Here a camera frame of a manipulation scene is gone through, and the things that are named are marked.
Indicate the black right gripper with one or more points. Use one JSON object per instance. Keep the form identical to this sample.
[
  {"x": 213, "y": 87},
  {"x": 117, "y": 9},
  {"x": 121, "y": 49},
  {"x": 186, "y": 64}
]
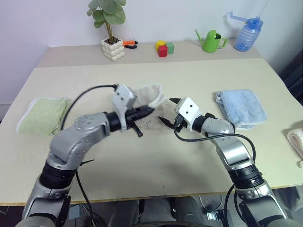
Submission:
[{"x": 180, "y": 123}]

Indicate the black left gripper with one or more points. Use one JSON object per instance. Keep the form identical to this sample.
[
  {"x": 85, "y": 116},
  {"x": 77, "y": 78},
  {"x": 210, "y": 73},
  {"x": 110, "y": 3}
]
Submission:
[{"x": 132, "y": 117}]

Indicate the beige grey towel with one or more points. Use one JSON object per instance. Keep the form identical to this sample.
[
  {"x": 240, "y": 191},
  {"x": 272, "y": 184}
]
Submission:
[{"x": 149, "y": 94}]

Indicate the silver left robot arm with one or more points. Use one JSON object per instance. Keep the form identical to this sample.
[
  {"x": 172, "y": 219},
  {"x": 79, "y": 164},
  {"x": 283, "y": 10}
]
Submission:
[{"x": 78, "y": 139}]

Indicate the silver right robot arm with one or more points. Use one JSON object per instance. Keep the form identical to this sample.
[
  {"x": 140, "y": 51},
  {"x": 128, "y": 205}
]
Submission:
[{"x": 236, "y": 153}]

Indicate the blue folded towel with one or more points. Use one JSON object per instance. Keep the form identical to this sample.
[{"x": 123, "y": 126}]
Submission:
[{"x": 243, "y": 106}]

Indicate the green folded towel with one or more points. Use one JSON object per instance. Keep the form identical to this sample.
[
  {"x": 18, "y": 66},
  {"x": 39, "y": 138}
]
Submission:
[{"x": 42, "y": 116}]

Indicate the cream pink folded towel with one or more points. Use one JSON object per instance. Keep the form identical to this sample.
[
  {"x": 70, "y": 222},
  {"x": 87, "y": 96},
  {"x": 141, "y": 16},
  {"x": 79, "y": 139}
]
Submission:
[{"x": 296, "y": 142}]

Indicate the red cube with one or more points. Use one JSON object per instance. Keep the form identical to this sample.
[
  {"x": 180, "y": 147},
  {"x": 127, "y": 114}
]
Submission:
[{"x": 163, "y": 51}]

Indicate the green cube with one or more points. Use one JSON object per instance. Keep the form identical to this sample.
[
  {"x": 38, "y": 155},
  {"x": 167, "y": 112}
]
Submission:
[{"x": 170, "y": 48}]

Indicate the yellow cube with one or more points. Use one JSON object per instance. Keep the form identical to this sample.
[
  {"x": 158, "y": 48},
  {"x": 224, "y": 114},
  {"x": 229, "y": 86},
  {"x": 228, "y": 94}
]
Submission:
[{"x": 160, "y": 43}]

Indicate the green plant in white pot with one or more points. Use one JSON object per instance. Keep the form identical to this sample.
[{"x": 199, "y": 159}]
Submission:
[{"x": 113, "y": 48}]

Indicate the green watering can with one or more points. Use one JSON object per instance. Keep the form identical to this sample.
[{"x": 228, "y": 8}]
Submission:
[{"x": 211, "y": 42}]

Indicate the dark grey rounded shape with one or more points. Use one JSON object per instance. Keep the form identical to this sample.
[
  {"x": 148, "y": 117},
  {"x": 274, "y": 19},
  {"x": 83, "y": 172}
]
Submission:
[
  {"x": 123, "y": 212},
  {"x": 187, "y": 211}
]

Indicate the blue plastic spray bottle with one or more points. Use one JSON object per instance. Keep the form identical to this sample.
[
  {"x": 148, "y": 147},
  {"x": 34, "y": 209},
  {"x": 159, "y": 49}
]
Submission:
[{"x": 247, "y": 35}]

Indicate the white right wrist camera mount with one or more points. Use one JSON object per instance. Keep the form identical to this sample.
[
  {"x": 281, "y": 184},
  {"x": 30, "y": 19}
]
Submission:
[{"x": 189, "y": 110}]

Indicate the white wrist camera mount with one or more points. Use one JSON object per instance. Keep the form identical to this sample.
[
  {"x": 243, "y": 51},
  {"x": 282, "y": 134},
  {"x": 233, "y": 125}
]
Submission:
[
  {"x": 189, "y": 110},
  {"x": 123, "y": 94}
]

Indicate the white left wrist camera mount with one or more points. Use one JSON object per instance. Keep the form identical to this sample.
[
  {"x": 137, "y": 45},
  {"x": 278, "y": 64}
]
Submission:
[{"x": 123, "y": 94}]

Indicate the metal table bracket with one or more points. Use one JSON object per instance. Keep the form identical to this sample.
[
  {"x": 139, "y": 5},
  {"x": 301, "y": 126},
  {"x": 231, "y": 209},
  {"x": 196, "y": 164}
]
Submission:
[{"x": 215, "y": 214}]

